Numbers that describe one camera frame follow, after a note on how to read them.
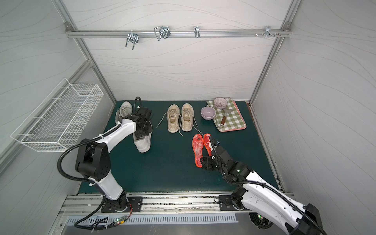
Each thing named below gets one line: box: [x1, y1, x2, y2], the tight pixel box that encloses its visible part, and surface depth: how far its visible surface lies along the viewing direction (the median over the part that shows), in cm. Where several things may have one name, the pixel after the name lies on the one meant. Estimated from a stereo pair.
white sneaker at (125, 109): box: [115, 100, 133, 124], surface depth 103 cm
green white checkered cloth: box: [206, 96, 246, 132], surface depth 113 cm
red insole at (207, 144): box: [203, 133, 213, 157], surface depth 98 cm
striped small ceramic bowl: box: [213, 96, 228, 110], surface depth 119 cm
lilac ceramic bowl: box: [200, 105, 217, 121], surface depth 110 cm
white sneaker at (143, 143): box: [132, 132, 153, 154], surface depth 89 cm
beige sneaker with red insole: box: [181, 103, 204, 136], surface depth 106 cm
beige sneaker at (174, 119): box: [155, 103, 186, 138], surface depth 106 cm
